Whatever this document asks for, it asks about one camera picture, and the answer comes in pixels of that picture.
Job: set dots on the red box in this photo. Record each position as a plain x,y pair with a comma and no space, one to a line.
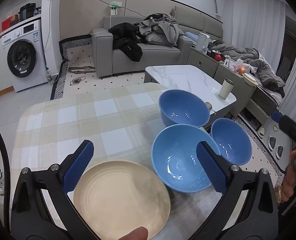
9,22

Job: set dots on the grey sofa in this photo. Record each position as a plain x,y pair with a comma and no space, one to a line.
109,60

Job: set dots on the person's left hand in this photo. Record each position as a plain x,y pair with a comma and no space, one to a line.
140,233

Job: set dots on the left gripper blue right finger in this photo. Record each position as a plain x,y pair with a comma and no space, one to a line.
211,163

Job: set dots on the white curtain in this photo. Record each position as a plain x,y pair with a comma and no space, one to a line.
261,24

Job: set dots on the blue bowl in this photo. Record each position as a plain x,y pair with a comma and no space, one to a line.
175,160
182,107
233,142

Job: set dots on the beige lidded bowl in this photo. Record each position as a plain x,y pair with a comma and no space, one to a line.
250,80

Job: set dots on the green white power strip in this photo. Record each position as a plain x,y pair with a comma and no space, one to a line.
114,6

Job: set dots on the white tumbler cup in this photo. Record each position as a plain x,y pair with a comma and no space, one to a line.
226,88

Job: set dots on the white humidifier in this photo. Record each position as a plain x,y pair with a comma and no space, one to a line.
202,43

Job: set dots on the grey blanket bed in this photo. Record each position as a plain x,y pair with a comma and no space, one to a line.
264,73

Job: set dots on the grey side cabinet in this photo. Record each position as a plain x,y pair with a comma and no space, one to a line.
241,90

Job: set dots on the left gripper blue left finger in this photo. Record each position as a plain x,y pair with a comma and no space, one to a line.
75,164

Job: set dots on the grey clothes pile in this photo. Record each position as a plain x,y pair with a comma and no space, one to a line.
160,29

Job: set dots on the plastic bag with fruit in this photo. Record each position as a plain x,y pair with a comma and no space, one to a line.
239,67

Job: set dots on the white washing machine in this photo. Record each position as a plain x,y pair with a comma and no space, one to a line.
25,56

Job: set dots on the black rice cooker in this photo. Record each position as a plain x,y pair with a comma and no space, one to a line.
27,11

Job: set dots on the red apple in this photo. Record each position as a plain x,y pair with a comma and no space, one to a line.
218,57

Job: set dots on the black jacket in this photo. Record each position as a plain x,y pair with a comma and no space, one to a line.
126,38

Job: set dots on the patterned floor rug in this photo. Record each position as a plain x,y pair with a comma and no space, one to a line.
78,73

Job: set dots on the checked beige tablecloth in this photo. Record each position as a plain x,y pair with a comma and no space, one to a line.
121,122

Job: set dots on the person's right hand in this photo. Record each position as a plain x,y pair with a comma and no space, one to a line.
289,179

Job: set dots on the beige plate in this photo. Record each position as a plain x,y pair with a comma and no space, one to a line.
116,197

